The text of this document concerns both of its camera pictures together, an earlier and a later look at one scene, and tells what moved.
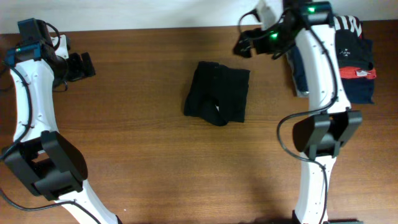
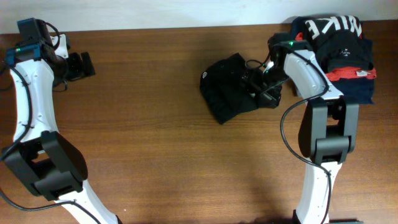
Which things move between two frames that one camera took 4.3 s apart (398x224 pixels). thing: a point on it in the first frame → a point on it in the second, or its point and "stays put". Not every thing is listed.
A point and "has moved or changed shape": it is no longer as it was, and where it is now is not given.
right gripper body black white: [272, 41] → [270, 86]
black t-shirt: [218, 93] has moved or changed shape
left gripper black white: [78, 70] stays put
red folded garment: [346, 72] stays put
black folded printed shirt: [352, 50] stays put
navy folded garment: [358, 90] stays put
